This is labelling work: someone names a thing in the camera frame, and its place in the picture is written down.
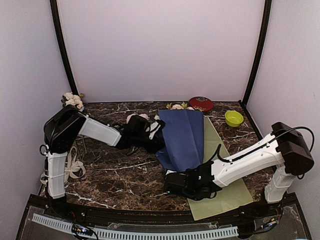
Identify pink rose stem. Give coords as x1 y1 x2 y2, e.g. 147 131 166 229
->
126 113 150 124

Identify light blue wrapping paper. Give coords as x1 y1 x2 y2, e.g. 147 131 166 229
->
155 109 204 172

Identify cream rose stem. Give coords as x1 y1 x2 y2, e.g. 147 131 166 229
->
166 102 195 111

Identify cream ribbon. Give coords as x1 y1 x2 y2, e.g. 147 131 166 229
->
39 144 86 188

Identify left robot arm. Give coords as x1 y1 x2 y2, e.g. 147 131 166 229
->
43 105 166 218

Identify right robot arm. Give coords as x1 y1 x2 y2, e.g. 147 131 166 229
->
164 122 315 217

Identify red decorated round plate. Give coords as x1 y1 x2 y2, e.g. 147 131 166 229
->
188 96 214 112

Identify lime green bowl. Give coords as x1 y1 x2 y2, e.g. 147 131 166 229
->
224 110 244 128

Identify remaining white rose stems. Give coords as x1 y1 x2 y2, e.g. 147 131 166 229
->
61 92 85 112

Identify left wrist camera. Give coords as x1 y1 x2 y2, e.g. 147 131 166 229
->
126 115 148 135

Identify white slotted cable duct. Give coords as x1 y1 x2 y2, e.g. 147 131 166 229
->
31 213 239 240

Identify left black frame post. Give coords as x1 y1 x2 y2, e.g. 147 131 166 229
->
49 0 79 95

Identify black frame post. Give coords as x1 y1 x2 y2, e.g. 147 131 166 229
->
49 0 79 95
241 0 272 108

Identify right black frame post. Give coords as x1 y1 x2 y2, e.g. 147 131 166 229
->
241 0 272 108

